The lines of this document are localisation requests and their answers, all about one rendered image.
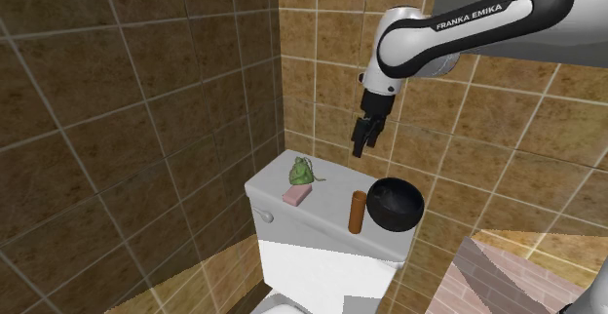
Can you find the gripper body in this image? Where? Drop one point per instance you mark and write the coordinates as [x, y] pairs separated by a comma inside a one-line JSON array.
[[377, 104]]

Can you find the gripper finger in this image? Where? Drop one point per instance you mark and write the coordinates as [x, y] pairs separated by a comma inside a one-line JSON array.
[[376, 130], [358, 139]]

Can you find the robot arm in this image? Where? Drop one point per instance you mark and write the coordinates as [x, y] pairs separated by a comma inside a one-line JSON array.
[[475, 37]]

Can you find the green frog figure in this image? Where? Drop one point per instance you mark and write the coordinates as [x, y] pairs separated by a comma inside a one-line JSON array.
[[300, 172]]

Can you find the orange cylinder cup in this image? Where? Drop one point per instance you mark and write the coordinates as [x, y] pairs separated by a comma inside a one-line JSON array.
[[357, 212]]

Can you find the black bowl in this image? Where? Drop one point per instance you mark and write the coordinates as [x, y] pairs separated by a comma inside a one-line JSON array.
[[395, 204]]

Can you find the pink soap bar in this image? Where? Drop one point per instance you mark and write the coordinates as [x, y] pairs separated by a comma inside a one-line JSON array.
[[297, 194]]

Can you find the white toilet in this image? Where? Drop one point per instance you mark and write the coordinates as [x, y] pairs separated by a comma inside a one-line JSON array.
[[313, 237]]

